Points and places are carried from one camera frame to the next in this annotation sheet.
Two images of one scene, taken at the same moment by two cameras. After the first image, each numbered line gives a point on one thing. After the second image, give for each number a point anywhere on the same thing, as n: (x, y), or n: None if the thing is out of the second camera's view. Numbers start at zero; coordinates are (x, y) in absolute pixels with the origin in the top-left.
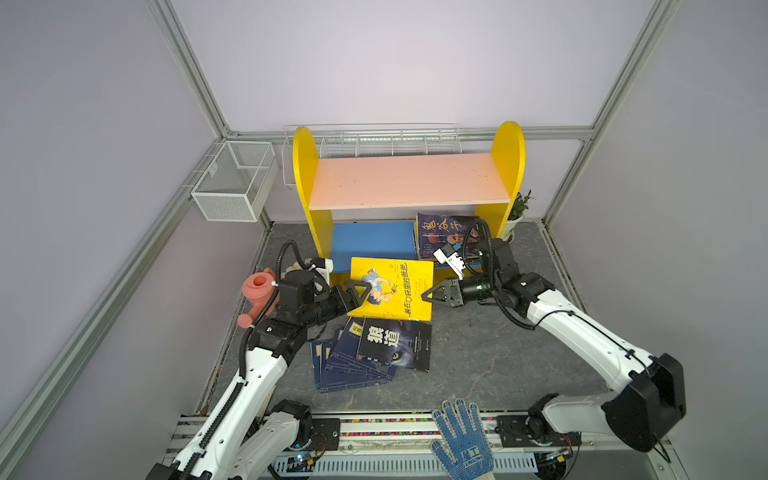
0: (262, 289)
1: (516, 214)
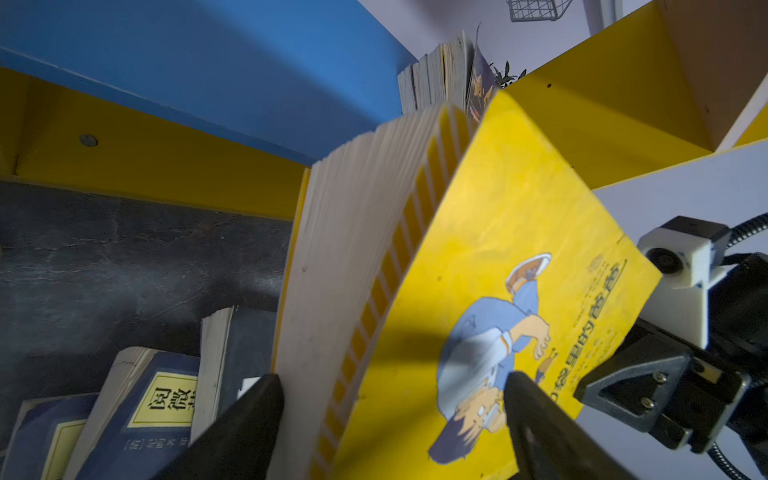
0: None
1: (506, 80)
